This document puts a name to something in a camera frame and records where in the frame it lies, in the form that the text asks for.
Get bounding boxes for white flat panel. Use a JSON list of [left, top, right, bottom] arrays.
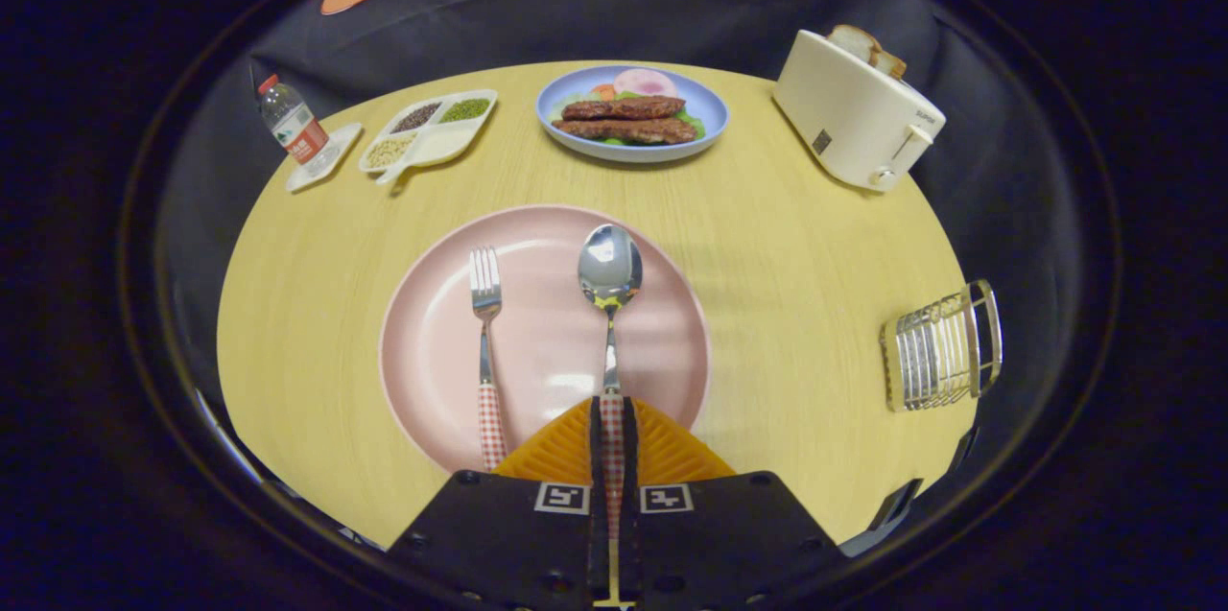
[[192, 388, 268, 485]]

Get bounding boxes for metal fork red checked handle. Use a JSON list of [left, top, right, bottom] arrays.
[[469, 247, 509, 473]]

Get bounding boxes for white toaster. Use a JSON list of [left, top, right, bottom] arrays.
[[773, 29, 947, 193]]

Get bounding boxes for metal wire cutlery holder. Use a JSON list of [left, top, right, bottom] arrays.
[[880, 279, 1004, 412]]

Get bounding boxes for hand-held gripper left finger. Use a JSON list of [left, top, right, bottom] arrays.
[[387, 397, 605, 611]]

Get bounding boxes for white divided tray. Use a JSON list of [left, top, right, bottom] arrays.
[[359, 89, 499, 186]]

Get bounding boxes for brown grilled meat patty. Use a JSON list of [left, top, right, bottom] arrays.
[[552, 117, 698, 146], [561, 96, 687, 121]]

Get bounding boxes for blue plate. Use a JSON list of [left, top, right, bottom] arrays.
[[535, 64, 730, 164]]

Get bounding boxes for pile of pale soybeans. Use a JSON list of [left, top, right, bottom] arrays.
[[366, 136, 415, 168]]

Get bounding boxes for small white square coaster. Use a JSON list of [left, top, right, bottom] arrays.
[[285, 122, 365, 194]]

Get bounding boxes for pink ham slice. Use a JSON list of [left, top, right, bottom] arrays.
[[612, 67, 679, 100]]

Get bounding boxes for pink plate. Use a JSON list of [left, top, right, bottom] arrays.
[[379, 204, 712, 476]]

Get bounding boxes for metal spoon red checked handle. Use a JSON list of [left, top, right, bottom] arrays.
[[578, 223, 644, 610]]

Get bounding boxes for clear water bottle red label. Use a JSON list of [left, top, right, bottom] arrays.
[[257, 74, 332, 166]]

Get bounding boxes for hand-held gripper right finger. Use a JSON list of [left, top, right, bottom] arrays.
[[624, 397, 845, 611]]

